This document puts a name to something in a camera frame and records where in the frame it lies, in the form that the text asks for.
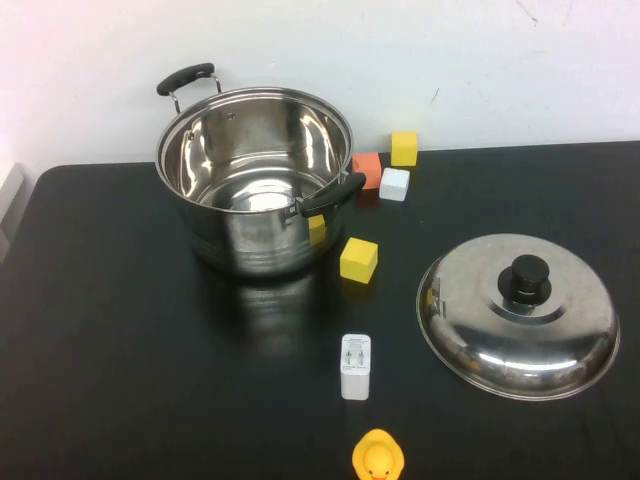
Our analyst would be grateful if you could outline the stainless steel lid black knob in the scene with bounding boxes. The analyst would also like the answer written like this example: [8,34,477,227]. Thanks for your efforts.
[415,232,622,402]

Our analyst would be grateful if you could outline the yellow foam cube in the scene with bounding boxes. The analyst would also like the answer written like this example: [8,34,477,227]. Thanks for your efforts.
[339,236,380,285]
[390,130,419,168]

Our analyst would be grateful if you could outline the orange foam cube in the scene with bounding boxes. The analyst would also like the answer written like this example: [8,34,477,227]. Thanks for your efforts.
[351,151,383,192]

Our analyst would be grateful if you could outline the white foam cube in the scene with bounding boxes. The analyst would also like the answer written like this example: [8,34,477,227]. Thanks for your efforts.
[379,167,411,203]

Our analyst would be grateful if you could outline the white plug charger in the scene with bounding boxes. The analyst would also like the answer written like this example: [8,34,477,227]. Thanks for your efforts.
[340,333,373,401]

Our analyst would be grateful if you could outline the yellow rubber duck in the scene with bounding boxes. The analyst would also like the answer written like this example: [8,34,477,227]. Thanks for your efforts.
[351,428,405,480]

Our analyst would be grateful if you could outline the stainless steel pot black handles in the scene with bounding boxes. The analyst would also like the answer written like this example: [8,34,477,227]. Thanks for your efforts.
[155,62,368,279]

